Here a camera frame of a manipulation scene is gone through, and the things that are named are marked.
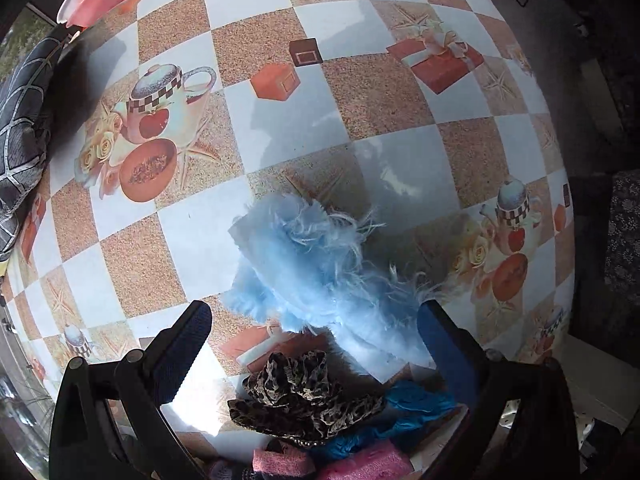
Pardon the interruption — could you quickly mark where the light blue fluffy cloth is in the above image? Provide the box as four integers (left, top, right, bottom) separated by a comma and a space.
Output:
221, 191, 443, 385

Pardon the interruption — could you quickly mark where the pink knitted cloth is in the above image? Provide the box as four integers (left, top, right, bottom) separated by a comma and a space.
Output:
251, 441, 415, 480

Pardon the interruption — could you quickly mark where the dark floral fabric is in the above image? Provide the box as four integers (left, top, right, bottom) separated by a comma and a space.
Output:
602, 169, 640, 311

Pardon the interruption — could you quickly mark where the printed checkered tablecloth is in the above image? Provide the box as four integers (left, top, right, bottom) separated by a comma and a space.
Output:
2, 0, 576, 453

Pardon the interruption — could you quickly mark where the blue knitted cloth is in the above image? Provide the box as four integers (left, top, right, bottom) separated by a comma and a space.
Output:
310, 379, 458, 463

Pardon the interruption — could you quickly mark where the dark patterned cushion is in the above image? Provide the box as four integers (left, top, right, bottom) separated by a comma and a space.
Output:
0, 35, 68, 263

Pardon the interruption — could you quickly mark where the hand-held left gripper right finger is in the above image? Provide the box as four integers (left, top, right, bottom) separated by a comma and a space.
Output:
416, 300, 582, 480

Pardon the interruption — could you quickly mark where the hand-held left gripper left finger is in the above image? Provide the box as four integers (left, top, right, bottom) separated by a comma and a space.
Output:
49, 300, 213, 480

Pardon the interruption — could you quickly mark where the leopard print scrunchie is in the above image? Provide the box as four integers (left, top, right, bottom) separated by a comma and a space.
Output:
227, 350, 387, 446

